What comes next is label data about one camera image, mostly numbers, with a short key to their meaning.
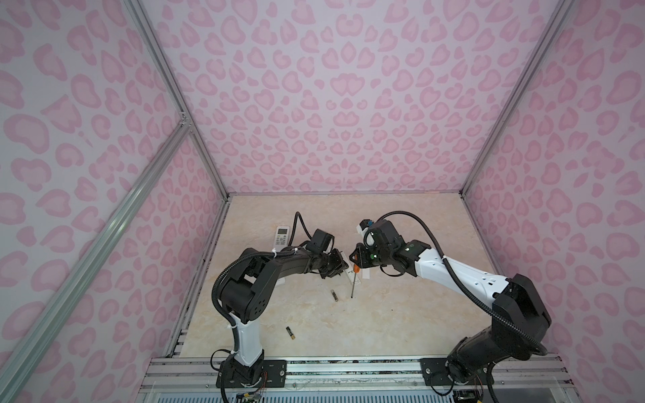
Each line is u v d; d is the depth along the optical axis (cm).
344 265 91
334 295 88
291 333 80
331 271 86
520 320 42
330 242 80
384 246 66
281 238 103
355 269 83
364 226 77
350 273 92
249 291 50
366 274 94
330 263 83
